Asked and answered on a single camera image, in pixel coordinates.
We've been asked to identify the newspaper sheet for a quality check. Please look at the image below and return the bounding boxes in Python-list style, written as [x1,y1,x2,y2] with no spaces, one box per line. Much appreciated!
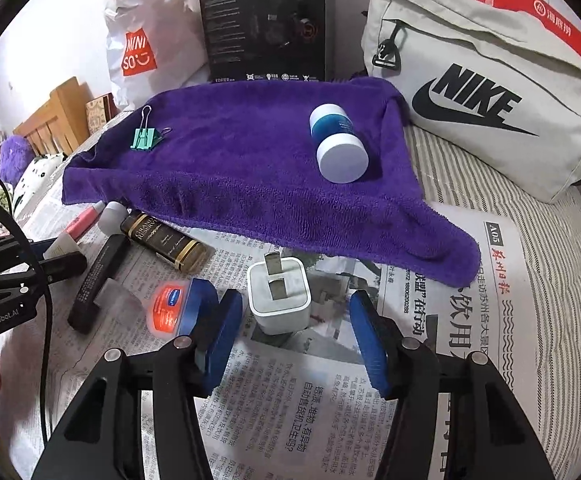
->
[20,195,536,480]

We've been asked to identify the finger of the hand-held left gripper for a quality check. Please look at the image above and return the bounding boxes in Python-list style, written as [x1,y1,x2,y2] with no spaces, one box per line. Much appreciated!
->
[40,252,88,282]
[29,239,60,257]

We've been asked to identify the white shopping bag red logo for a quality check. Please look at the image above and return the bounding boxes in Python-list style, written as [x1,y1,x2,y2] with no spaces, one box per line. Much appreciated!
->
[103,0,211,111]

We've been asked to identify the black and gold bottle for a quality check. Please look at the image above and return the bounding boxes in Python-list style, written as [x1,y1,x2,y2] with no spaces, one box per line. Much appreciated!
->
[120,210,206,275]

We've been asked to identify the white charger plug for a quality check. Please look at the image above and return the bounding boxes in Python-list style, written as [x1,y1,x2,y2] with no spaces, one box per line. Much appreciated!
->
[247,254,313,336]

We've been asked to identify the wooden headboard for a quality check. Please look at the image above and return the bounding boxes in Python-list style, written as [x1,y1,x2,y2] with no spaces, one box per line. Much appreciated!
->
[13,76,94,158]

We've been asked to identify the blue and white bottle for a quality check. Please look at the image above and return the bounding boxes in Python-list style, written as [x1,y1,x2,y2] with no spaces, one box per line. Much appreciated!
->
[309,103,370,184]

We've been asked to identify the small pink balm jar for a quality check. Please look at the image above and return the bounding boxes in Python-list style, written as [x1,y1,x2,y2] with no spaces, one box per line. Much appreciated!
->
[150,277,220,336]

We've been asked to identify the white spotted plush toy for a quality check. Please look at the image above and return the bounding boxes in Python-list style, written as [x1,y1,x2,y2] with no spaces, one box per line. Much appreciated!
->
[13,152,66,211]

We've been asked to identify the small white jar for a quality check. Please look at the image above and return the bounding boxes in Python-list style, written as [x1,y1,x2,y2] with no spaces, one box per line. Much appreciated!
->
[98,201,128,235]

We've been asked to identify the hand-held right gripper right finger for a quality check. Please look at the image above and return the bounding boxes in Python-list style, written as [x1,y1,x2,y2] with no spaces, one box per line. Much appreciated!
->
[349,290,556,480]

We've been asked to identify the red paper bag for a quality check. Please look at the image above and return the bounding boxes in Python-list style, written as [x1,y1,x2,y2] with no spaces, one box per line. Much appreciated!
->
[475,0,581,68]

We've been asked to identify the black headset box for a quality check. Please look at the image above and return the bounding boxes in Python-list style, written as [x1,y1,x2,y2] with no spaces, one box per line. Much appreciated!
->
[196,0,327,83]

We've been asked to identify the purple plush toy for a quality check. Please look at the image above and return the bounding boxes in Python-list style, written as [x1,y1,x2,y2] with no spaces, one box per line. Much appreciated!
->
[0,135,34,186]

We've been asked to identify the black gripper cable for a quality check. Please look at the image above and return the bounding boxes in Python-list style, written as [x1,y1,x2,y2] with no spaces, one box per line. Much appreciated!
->
[0,167,56,461]

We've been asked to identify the black rectangular box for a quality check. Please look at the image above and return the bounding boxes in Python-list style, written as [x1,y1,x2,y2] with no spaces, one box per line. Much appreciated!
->
[67,235,131,333]

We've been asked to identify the pink tube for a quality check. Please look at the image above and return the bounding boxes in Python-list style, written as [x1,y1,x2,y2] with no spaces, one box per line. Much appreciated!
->
[45,201,107,261]

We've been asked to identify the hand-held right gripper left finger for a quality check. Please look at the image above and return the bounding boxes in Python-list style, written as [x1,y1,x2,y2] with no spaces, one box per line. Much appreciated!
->
[30,287,244,480]

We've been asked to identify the beige sling bag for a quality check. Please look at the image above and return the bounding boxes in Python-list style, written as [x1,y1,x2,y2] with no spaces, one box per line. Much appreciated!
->
[359,0,581,204]

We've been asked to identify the purple towel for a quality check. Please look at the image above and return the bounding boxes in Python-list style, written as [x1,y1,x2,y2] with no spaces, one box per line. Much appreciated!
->
[61,79,481,288]

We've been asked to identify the green binder clip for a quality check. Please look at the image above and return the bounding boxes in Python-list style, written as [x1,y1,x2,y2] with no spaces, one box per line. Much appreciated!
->
[129,105,172,151]

